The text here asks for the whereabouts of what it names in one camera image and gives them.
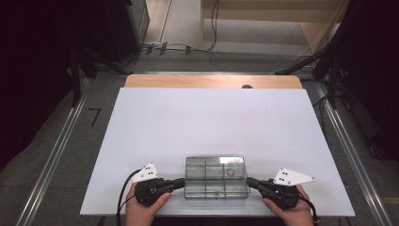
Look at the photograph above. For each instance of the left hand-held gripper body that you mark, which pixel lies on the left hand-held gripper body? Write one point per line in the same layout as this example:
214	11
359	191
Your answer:
150	190

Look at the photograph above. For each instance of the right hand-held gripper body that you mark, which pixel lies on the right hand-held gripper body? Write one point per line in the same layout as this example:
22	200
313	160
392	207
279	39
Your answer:
282	194

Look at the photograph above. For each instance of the clear plastic compartment box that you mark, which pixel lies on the clear plastic compartment box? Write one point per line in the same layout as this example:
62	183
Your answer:
216	179

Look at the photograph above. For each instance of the person's right hand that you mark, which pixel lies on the person's right hand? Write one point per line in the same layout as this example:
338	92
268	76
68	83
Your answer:
295	216

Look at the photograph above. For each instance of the person's left hand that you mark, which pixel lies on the person's left hand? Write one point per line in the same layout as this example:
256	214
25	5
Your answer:
141	215

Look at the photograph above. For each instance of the white table cover board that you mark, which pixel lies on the white table cover board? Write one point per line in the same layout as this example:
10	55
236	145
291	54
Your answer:
163	125

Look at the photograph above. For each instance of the dark round table grommet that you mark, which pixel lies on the dark round table grommet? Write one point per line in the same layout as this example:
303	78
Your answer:
247	86

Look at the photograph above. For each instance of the black metal stand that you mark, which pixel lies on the black metal stand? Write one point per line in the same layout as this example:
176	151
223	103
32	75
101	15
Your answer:
76	75
331	75

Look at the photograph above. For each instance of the power strip with plugs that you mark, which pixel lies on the power strip with plugs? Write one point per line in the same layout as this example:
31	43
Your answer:
163	47

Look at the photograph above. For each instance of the black cabinet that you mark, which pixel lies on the black cabinet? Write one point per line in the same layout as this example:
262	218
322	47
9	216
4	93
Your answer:
125	28

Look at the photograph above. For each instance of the light wooden shelf unit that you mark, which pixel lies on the light wooden shelf unit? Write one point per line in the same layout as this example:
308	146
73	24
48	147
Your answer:
266	12

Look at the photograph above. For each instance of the aluminium floor rail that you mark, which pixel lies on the aluminium floor rail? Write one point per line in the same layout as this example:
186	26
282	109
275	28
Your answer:
56	153
348	147

